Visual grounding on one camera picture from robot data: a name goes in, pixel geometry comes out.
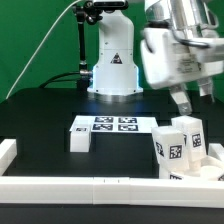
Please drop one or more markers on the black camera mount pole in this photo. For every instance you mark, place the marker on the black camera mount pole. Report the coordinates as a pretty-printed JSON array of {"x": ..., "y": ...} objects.
[{"x": 90, "y": 14}]

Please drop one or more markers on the white round stool seat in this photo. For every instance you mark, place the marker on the white round stool seat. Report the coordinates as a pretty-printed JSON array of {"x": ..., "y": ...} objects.
[{"x": 207, "y": 169}]

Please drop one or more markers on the black camera on mount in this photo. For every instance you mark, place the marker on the black camera on mount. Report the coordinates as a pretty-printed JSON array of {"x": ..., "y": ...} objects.
[{"x": 110, "y": 4}]

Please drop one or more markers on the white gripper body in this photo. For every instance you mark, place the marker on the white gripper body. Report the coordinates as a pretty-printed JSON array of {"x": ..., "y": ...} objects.
[{"x": 167, "y": 62}]

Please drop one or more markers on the white fiducial marker sheet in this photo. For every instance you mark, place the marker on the white fiducial marker sheet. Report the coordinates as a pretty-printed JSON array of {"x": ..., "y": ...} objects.
[{"x": 114, "y": 124}]

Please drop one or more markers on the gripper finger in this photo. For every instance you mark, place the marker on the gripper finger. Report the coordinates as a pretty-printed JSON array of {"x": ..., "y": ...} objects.
[
  {"x": 181, "y": 98},
  {"x": 206, "y": 89}
]

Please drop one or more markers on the white U-shaped boundary frame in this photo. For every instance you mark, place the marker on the white U-shaped boundary frame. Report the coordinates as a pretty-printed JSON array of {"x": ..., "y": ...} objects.
[{"x": 120, "y": 191}]

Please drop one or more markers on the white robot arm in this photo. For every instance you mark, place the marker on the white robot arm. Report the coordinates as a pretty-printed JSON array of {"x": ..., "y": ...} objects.
[{"x": 115, "y": 75}]

